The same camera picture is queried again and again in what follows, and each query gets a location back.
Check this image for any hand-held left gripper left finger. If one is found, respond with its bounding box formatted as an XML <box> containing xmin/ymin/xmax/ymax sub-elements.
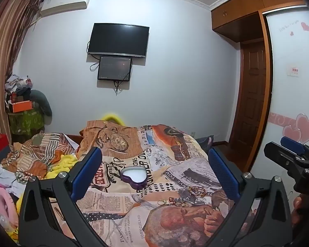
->
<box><xmin>18</xmin><ymin>147</ymin><xmax>111</xmax><ymax>247</ymax></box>

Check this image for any wooden overhead cabinet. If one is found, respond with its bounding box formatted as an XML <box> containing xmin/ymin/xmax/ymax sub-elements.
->
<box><xmin>211</xmin><ymin>0</ymin><xmax>309</xmax><ymax>43</ymax></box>

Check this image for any orange box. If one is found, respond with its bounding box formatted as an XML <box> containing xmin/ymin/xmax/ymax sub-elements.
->
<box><xmin>12</xmin><ymin>100</ymin><xmax>33</xmax><ymax>113</ymax></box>

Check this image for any purple heart-shaped tin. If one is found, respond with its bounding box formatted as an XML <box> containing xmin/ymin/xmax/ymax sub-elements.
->
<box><xmin>121</xmin><ymin>166</ymin><xmax>148</xmax><ymax>191</ymax></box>

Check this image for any red box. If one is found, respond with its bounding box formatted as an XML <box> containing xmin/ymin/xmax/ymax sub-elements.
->
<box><xmin>0</xmin><ymin>134</ymin><xmax>13</xmax><ymax>165</ymax></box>

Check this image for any person's right hand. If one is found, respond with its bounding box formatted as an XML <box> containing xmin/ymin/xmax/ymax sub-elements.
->
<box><xmin>291</xmin><ymin>194</ymin><xmax>303</xmax><ymax>224</ymax></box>

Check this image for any gold chain bracelet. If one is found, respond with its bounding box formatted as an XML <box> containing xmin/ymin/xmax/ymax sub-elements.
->
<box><xmin>188</xmin><ymin>185</ymin><xmax>208</xmax><ymax>198</ymax></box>

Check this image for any pile of clutter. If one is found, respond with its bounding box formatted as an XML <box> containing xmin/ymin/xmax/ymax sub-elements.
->
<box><xmin>4</xmin><ymin>74</ymin><xmax>34</xmax><ymax>101</ymax></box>

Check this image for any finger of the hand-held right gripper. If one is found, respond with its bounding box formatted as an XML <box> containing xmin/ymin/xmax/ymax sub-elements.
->
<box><xmin>264</xmin><ymin>141</ymin><xmax>303</xmax><ymax>170</ymax></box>
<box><xmin>281</xmin><ymin>136</ymin><xmax>309</xmax><ymax>157</ymax></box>

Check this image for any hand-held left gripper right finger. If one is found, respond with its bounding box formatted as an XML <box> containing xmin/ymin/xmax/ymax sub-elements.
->
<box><xmin>207</xmin><ymin>147</ymin><xmax>293</xmax><ymax>247</ymax></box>

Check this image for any green patterned bag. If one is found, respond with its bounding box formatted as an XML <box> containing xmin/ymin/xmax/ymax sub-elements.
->
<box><xmin>8</xmin><ymin>108</ymin><xmax>45</xmax><ymax>136</ymax></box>

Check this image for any brown striped curtain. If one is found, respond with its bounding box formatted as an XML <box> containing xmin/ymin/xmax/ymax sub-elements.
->
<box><xmin>0</xmin><ymin>0</ymin><xmax>43</xmax><ymax>142</ymax></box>

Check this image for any yellow cloth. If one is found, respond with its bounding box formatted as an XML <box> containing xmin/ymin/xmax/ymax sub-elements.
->
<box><xmin>46</xmin><ymin>154</ymin><xmax>78</xmax><ymax>179</ymax></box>

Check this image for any white air conditioner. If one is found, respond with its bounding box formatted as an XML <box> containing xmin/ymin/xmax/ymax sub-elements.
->
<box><xmin>40</xmin><ymin>0</ymin><xmax>92</xmax><ymax>18</ymax></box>

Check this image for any pink plush toy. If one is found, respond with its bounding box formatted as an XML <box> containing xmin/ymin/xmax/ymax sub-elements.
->
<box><xmin>0</xmin><ymin>182</ymin><xmax>19</xmax><ymax>228</ymax></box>

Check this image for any small black monitor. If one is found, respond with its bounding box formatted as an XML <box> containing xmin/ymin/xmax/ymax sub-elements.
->
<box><xmin>97</xmin><ymin>56</ymin><xmax>132</xmax><ymax>81</ymax></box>

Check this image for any newspaper print blanket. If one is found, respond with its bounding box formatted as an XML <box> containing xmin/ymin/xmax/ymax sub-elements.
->
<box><xmin>76</xmin><ymin>120</ymin><xmax>263</xmax><ymax>247</ymax></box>

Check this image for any wall-mounted black television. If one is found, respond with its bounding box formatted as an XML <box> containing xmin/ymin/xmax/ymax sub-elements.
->
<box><xmin>88</xmin><ymin>23</ymin><xmax>150</xmax><ymax>58</ymax></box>

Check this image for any yellow pillow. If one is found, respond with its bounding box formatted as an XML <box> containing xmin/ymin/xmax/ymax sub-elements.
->
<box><xmin>102</xmin><ymin>113</ymin><xmax>125</xmax><ymax>124</ymax></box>

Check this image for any dark pillow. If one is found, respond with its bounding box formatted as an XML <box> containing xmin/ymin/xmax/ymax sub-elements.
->
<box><xmin>196</xmin><ymin>134</ymin><xmax>215</xmax><ymax>150</ymax></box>

